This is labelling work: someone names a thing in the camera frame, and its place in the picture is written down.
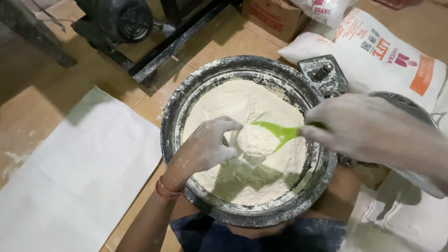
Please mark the person's right hand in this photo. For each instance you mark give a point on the person's right hand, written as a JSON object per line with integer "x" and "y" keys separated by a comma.
{"x": 364, "y": 129}

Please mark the brown cardboard box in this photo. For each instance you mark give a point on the brown cardboard box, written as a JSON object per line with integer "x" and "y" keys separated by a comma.
{"x": 273, "y": 15}

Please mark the large flour-dusted metal basin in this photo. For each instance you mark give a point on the large flour-dusted metal basin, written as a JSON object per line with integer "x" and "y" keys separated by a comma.
{"x": 241, "y": 206}

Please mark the person's leg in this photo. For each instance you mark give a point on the person's leg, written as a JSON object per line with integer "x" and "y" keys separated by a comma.
{"x": 337, "y": 196}

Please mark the green plastic scoop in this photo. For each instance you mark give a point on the green plastic scoop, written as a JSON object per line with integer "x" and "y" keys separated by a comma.
{"x": 280, "y": 132}

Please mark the person's dark blue shorts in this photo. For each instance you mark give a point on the person's dark blue shorts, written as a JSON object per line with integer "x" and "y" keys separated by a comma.
{"x": 210, "y": 234}

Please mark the flour-dusted metal pan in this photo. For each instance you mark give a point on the flour-dusted metal pan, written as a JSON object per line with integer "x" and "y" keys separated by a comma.
{"x": 413, "y": 178}

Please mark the black electric motor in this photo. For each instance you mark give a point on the black electric motor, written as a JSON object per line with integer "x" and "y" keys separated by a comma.
{"x": 119, "y": 17}

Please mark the person's right fingers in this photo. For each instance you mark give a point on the person's right fingers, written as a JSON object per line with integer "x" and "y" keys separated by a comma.
{"x": 309, "y": 134}

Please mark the white cloth sheet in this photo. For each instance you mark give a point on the white cloth sheet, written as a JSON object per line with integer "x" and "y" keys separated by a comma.
{"x": 77, "y": 175}

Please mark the person's left hand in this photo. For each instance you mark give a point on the person's left hand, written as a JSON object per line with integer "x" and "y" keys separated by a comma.
{"x": 203, "y": 147}

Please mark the clear plastic flour bag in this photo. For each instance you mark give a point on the clear plastic flour bag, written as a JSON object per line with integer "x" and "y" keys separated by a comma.
{"x": 325, "y": 10}

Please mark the white flour sack orange print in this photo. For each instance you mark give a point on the white flour sack orange print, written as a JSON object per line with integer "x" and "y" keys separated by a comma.
{"x": 371, "y": 56}

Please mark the plain white woven sack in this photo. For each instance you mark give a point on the plain white woven sack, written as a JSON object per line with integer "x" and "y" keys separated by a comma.
{"x": 395, "y": 224}

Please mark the black metal machine frame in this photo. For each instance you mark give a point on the black metal machine frame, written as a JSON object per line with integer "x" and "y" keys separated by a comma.
{"x": 168, "y": 45}

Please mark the heap of white flour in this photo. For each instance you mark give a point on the heap of white flour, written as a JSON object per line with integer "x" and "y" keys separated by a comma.
{"x": 224, "y": 101}

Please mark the red object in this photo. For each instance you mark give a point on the red object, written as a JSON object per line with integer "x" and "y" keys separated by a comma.
{"x": 393, "y": 2}

